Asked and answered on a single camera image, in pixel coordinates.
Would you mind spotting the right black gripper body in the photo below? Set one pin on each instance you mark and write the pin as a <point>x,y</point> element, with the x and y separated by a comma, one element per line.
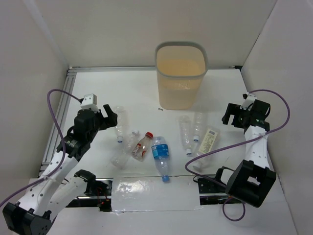
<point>239,117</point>

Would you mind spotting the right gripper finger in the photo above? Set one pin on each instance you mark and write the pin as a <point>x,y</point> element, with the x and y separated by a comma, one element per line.
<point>225,119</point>
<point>232,109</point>

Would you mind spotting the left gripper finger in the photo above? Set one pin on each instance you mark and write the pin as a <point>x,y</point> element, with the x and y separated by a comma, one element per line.
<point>109,112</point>
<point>110,121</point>

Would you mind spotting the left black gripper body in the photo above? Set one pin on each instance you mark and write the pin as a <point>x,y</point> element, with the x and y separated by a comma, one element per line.
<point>103,120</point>

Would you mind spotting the clear bottle blue cap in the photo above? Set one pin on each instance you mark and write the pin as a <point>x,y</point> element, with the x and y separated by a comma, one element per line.
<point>122,123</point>

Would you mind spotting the beige label clear bottle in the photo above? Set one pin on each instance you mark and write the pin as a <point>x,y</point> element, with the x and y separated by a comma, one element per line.
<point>205,145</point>

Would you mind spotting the clear bottle blue-white cap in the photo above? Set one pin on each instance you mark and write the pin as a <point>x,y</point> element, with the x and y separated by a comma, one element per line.
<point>199,122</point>

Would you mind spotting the clear crushed bottle white-blue cap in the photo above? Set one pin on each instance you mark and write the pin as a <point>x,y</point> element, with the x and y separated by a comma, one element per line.
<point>185,127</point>

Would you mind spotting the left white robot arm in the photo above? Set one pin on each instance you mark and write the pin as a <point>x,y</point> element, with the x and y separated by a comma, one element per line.
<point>36,211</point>

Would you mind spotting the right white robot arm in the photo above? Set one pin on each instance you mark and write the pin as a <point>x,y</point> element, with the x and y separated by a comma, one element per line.
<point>252,180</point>

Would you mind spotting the beige plastic waste bin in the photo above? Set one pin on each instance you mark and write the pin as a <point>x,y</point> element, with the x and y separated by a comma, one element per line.
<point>180,69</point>

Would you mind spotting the clear bottle white cap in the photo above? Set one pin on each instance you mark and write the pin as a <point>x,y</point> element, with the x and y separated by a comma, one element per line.
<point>123,153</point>

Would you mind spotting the red cap bottle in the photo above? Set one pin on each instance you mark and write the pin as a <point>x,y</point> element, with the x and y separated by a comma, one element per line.
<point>142,147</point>

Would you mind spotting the blue label water bottle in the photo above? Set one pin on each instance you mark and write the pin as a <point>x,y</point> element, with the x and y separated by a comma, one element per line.
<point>160,152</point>

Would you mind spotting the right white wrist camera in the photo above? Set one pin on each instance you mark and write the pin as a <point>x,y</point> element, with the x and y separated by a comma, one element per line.
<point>248,101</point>

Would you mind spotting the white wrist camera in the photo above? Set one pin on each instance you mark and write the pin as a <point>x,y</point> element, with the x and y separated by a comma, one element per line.
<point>248,101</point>
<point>89,102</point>

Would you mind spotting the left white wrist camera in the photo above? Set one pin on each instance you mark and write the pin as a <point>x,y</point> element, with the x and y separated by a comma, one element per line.
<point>89,102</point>

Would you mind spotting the aluminium frame rail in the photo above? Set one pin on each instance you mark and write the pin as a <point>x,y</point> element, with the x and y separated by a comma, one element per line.
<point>135,89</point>

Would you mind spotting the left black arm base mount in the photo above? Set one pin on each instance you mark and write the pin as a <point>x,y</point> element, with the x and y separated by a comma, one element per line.
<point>100,198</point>

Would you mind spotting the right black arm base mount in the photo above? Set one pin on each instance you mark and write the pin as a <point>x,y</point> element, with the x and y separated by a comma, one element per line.
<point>210,193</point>

